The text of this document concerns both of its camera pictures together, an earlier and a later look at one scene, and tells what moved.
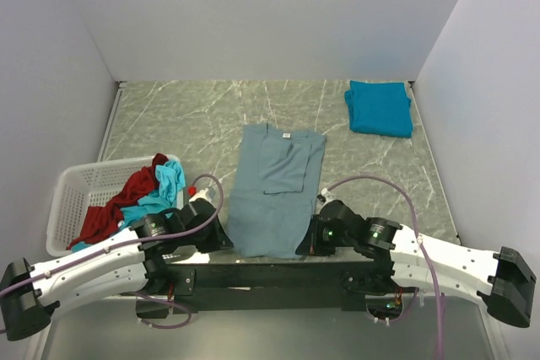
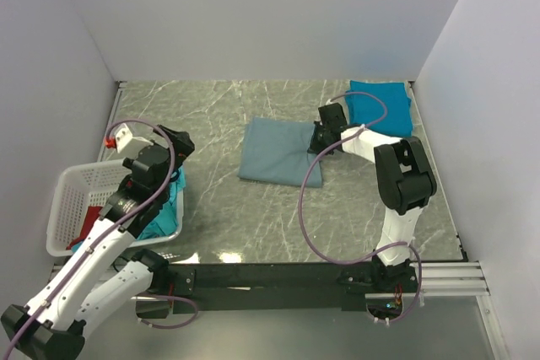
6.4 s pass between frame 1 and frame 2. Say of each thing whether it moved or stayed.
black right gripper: moved
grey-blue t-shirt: moved
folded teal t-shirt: stayed
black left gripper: moved
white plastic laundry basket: stayed
